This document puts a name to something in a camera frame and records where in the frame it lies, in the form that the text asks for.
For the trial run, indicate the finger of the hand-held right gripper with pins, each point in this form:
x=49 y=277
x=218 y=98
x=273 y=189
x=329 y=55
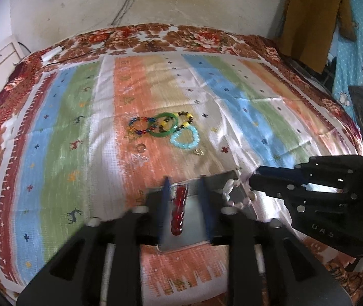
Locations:
x=273 y=170
x=267 y=185

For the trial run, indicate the floral blanket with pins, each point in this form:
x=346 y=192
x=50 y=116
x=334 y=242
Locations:
x=156 y=36

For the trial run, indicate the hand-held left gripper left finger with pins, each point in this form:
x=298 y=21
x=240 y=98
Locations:
x=164 y=204

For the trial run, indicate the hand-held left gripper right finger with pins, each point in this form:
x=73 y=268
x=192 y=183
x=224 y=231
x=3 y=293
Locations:
x=207 y=212

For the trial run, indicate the grey metal tray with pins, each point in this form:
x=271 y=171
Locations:
x=189 y=226

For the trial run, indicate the white power strip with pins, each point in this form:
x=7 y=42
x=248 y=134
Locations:
x=52 y=53

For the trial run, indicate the striped printed cloth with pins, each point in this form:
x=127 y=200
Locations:
x=89 y=127

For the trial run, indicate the brown jacket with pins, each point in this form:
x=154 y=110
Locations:
x=315 y=16

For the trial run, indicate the green jade bangle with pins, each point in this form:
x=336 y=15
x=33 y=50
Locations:
x=166 y=124

